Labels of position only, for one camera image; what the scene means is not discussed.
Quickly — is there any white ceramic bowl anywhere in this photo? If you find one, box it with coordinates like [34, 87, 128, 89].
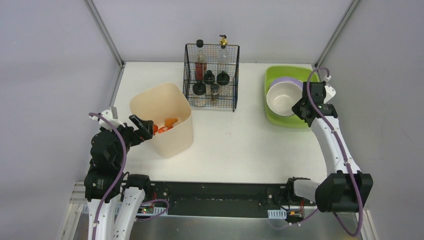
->
[265, 81, 302, 117]

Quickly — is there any soy sauce bottle red label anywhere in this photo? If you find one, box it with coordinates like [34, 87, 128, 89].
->
[194, 39, 208, 82]

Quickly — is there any green plastic tub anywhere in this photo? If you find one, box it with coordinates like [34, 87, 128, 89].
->
[263, 65, 312, 129]

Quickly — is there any clear bottle gold pump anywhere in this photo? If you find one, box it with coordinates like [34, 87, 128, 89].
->
[217, 34, 229, 65]

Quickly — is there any white shaker black spout lid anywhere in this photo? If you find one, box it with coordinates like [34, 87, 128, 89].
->
[192, 81, 207, 107]

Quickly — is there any black wire basket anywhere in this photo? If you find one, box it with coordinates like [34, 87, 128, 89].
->
[182, 43, 240, 111]

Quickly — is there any beige plastic bin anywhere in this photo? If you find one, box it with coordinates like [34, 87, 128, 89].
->
[129, 83, 194, 158]

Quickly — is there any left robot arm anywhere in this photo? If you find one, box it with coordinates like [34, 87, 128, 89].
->
[84, 113, 154, 240]

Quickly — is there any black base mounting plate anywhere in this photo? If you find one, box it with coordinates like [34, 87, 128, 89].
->
[144, 181, 313, 218]

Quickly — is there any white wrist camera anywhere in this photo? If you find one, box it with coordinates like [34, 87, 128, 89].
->
[89, 106, 124, 129]
[322, 76, 336, 104]

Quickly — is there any fried chicken food piece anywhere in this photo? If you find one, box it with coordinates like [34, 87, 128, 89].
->
[164, 118, 179, 129]

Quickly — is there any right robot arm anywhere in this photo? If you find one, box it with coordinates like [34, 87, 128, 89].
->
[285, 82, 374, 213]

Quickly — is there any small pepper jar black lid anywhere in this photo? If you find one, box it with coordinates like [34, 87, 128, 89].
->
[210, 83, 220, 101]

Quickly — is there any salt shaker black pump lid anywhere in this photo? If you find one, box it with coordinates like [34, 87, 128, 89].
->
[203, 70, 215, 95]

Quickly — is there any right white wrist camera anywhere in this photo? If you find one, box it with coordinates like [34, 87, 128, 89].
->
[322, 76, 336, 104]

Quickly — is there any purple plastic plate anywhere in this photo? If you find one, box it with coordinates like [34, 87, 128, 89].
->
[269, 76, 303, 90]

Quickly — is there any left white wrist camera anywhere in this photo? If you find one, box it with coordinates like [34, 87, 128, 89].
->
[89, 106, 124, 129]

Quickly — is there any orange shrimp food piece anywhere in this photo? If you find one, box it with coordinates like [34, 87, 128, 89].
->
[158, 126, 173, 134]

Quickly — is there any aluminium frame rail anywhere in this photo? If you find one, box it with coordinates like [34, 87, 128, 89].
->
[83, 0, 124, 68]

